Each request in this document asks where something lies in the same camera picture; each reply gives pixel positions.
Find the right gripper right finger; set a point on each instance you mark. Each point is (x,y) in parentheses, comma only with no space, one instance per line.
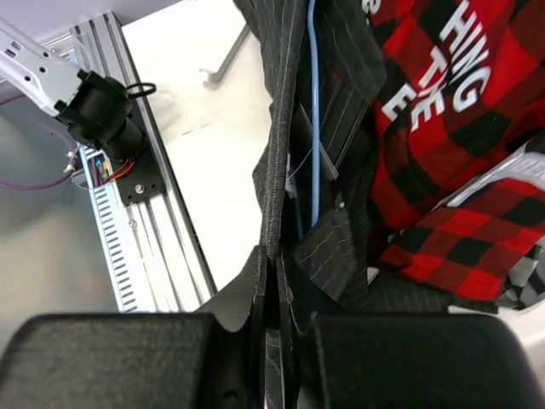
(334,359)

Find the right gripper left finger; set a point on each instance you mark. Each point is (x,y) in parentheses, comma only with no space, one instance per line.
(210,358)

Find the dark pinstriped shirt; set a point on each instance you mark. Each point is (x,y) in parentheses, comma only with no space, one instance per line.
(335,253)

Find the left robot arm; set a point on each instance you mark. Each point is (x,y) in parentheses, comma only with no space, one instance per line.
(96,110)

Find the grey black checked shirt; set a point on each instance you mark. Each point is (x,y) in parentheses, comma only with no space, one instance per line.
(524,286)

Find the white shirt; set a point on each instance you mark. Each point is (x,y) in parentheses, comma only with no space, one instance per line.
(525,164)

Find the red black plaid shirt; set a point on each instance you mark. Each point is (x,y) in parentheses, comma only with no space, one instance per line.
(464,89)

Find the metal clothes rack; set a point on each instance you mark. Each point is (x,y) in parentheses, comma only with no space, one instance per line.
(213,79)

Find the aluminium rail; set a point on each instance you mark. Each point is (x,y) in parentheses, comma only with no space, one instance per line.
(167,261)

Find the perforated cable duct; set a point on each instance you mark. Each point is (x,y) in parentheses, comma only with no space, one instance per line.
(108,213)

